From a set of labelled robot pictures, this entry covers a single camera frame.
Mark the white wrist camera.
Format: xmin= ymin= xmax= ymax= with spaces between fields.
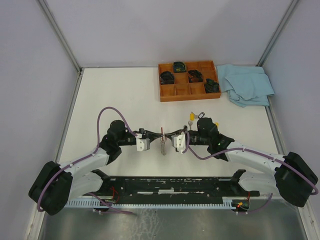
xmin=135 ymin=133 xmax=150 ymax=152
xmin=172 ymin=134 xmax=186 ymax=154

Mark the aluminium frame post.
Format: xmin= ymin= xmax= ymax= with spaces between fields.
xmin=256 ymin=0 xmax=301 ymax=67
xmin=37 ymin=0 xmax=83 ymax=73

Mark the dark rolled cloth orange pattern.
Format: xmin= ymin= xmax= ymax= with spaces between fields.
xmin=188 ymin=69 xmax=203 ymax=83

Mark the wooden compartment tray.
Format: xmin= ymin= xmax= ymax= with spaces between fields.
xmin=158 ymin=60 xmax=222 ymax=102

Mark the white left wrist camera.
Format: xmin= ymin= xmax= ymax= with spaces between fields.
xmin=135 ymin=133 xmax=150 ymax=152

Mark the dark rolled cloth yellow pattern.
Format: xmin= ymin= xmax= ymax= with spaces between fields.
xmin=172 ymin=61 xmax=187 ymax=73

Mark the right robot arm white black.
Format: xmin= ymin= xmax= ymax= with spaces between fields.
xmin=165 ymin=117 xmax=319 ymax=207

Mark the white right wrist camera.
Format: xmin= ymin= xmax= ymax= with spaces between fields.
xmin=172 ymin=134 xmax=186 ymax=154

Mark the light blue cable duct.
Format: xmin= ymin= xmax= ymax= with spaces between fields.
xmin=62 ymin=196 xmax=238 ymax=209

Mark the metal key organizer red handle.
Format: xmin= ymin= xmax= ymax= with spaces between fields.
xmin=160 ymin=127 xmax=166 ymax=156

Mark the dark rolled cloth grey pattern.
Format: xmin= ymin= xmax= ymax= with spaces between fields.
xmin=160 ymin=71 xmax=175 ymax=85

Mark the light blue cloth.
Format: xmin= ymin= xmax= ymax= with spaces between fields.
xmin=216 ymin=64 xmax=275 ymax=108

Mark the aluminium frame post left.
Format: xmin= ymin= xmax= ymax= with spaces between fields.
xmin=37 ymin=0 xmax=83 ymax=73

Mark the aluminium frame post right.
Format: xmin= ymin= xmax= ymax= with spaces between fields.
xmin=256 ymin=0 xmax=301 ymax=67

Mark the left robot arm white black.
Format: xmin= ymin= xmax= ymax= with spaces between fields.
xmin=28 ymin=120 xmax=162 ymax=216

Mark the black hook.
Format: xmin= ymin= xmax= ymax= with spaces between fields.
xmin=197 ymin=112 xmax=205 ymax=119

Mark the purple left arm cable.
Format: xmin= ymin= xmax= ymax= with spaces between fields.
xmin=36 ymin=106 xmax=141 ymax=213

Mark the dark rolled cloth green pattern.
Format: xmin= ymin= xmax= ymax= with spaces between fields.
xmin=204 ymin=78 xmax=220 ymax=94

